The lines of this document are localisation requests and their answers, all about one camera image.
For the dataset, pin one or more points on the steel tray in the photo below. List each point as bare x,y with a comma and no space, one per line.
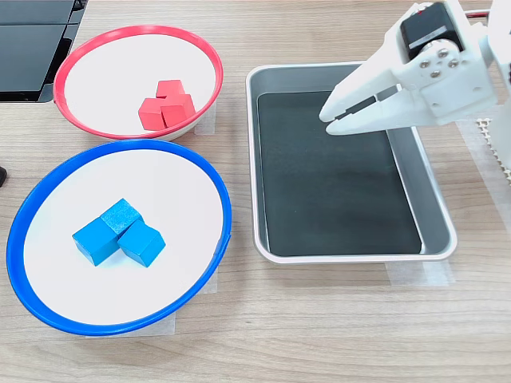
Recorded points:
431,199

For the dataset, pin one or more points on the red cube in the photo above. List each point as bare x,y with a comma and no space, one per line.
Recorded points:
179,109
151,117
171,88

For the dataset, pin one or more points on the small black object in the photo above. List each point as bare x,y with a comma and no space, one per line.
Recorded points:
2,176

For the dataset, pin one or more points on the black glossy device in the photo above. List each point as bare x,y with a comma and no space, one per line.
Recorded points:
28,56

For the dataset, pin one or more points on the blue rimmed white plate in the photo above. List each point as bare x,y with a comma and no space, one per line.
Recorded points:
179,191

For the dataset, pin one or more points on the clear tape strip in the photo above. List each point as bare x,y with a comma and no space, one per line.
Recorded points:
159,327
419,273
207,119
211,283

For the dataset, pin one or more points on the black mat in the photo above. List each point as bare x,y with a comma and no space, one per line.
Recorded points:
335,183

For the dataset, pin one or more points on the pale perforated plate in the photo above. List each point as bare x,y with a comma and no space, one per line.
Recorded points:
485,131

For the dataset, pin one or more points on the red rimmed white plate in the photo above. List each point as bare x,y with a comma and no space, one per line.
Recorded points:
112,72

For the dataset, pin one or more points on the blue cube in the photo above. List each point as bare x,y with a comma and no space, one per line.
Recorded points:
120,215
141,243
96,241

